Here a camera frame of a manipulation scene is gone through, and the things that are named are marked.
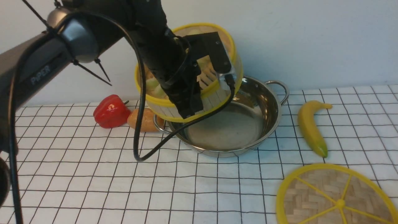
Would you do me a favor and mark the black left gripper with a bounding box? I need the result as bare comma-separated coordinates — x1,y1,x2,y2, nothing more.
162,60,204,119

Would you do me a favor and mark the yellow bamboo steamer basket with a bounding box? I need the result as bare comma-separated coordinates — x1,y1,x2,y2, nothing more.
134,23,243,123

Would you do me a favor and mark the yellow woven steamer lid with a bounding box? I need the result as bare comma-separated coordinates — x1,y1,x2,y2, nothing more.
275,163,398,224

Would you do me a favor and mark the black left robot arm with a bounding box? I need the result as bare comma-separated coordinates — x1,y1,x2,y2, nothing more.
1,0,203,159

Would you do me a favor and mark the stainless steel pot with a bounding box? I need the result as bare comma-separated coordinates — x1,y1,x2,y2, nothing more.
154,76,290,157

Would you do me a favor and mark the green dumpling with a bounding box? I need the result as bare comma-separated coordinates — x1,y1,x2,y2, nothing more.
146,77,159,91

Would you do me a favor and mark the red bell pepper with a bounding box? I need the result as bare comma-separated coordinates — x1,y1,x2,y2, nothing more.
93,95,131,128

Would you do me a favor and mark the yellow banana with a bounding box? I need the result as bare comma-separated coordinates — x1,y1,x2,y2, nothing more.
297,100,333,158

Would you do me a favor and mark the white grid tablecloth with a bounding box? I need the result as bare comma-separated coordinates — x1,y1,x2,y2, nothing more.
16,85,398,224

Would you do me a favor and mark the black camera cable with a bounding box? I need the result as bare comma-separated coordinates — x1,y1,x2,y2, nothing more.
8,11,236,224

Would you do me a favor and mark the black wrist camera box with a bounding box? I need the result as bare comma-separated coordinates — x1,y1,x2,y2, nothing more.
183,32,236,90

